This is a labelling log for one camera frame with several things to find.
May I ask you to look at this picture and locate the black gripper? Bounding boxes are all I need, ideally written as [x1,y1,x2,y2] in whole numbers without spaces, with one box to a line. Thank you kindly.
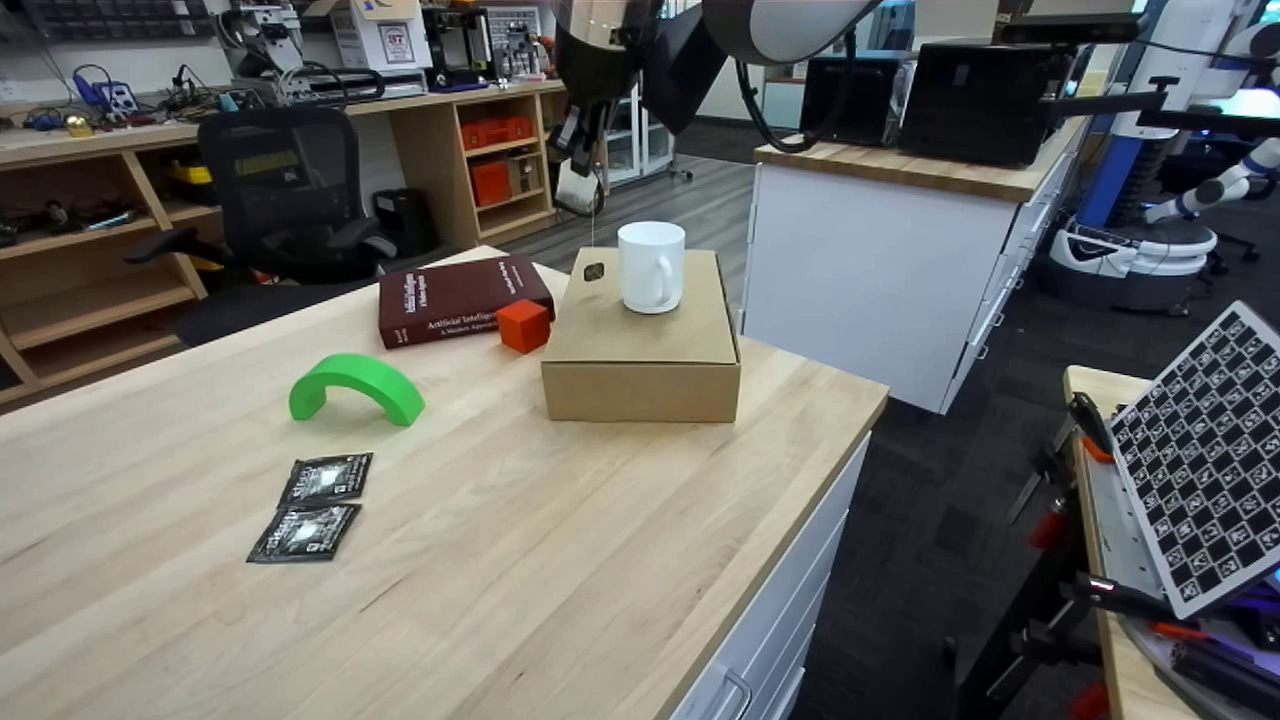
[553,27,643,181]

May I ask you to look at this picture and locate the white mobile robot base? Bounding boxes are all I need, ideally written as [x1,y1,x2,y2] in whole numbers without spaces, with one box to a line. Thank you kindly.
[1045,77,1280,286]

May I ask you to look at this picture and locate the white mug cup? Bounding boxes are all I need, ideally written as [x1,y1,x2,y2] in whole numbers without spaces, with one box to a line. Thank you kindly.
[613,215,692,319]

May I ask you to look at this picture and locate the orange storage bins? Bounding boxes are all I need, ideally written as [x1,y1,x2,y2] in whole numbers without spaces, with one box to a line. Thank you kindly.
[455,110,549,212]

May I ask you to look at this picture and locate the black 3d printer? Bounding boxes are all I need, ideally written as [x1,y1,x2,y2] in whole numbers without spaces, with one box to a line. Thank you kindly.
[422,0,500,92]

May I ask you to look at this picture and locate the orange cube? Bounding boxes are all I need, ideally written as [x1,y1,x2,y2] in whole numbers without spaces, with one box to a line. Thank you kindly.
[492,298,555,360]

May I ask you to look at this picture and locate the dark red hardcover book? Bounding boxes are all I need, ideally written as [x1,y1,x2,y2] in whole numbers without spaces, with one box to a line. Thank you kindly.
[373,252,560,356]

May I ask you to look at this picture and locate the brown cardboard box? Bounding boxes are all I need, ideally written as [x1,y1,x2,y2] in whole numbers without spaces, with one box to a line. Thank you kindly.
[538,245,748,428]

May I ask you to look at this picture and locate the small black equipment box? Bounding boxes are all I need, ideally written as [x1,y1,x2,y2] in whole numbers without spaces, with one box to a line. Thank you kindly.
[797,53,911,149]

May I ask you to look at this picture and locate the black office chair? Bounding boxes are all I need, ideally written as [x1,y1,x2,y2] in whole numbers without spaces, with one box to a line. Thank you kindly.
[128,104,408,291]

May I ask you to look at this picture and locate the white cabinet with wooden top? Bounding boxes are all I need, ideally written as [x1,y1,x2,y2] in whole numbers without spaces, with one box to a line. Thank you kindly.
[736,115,1089,421]

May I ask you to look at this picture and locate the green plastic arch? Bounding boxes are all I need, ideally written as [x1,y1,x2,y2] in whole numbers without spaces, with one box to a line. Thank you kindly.
[284,350,429,433]

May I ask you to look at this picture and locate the large black equipment box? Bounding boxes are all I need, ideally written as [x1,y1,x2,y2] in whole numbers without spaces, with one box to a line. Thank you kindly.
[898,39,1072,174]

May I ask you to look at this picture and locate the black foil packet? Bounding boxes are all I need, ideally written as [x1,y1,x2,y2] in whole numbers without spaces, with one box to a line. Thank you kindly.
[275,448,379,507]
[245,496,370,567]

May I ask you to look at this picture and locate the white drawer cabinet under table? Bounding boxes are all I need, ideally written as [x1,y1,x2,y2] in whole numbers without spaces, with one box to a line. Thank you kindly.
[660,426,882,720]

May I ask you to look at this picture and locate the wooden shelf workbench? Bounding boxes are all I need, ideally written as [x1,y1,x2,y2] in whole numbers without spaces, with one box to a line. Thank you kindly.
[0,77,572,412]

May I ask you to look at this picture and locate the black clamp with orange trigger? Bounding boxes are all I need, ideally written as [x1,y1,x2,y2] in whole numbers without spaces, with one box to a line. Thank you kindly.
[1061,390,1129,471]
[1055,567,1218,653]

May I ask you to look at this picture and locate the grey board mounting plate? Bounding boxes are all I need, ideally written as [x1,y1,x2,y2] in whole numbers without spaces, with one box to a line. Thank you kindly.
[1079,446,1174,609]

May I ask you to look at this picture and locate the black white checkerboard calibration board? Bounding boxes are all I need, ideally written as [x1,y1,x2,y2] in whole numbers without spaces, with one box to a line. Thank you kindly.
[1103,298,1280,623]

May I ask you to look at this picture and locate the small wooden table black base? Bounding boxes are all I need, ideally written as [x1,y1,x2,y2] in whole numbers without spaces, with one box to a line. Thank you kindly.
[1061,360,1280,720]

